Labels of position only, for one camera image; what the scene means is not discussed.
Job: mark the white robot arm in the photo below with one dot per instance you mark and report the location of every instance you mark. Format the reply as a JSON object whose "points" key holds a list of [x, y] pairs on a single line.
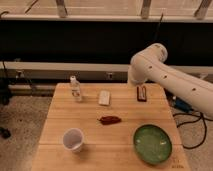
{"points": [[149, 64]]}

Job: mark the clear plastic water bottle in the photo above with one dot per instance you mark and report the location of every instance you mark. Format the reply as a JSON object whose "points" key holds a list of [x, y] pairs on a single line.
{"points": [[75, 89]]}

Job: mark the white rectangular sponge block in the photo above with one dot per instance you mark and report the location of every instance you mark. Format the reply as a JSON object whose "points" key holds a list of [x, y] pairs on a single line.
{"points": [[104, 98]]}

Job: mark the dried red chili pepper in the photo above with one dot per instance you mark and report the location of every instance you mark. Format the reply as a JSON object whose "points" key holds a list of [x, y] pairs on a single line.
{"points": [[108, 120]]}

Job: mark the dark brown chocolate bar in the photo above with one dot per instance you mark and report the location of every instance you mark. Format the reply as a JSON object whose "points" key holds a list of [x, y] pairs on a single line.
{"points": [[141, 94]]}

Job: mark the green oval plate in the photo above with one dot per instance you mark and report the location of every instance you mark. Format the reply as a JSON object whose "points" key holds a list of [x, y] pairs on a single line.
{"points": [[152, 144]]}

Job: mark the blue connector box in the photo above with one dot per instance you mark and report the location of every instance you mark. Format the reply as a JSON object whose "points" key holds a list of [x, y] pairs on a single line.
{"points": [[181, 105]]}

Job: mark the black object on floor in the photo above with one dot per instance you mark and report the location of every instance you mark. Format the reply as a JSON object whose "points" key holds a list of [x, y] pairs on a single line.
{"points": [[5, 133]]}

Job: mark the grey wall rail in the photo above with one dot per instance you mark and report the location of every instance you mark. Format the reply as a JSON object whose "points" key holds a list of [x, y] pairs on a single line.
{"points": [[62, 71]]}

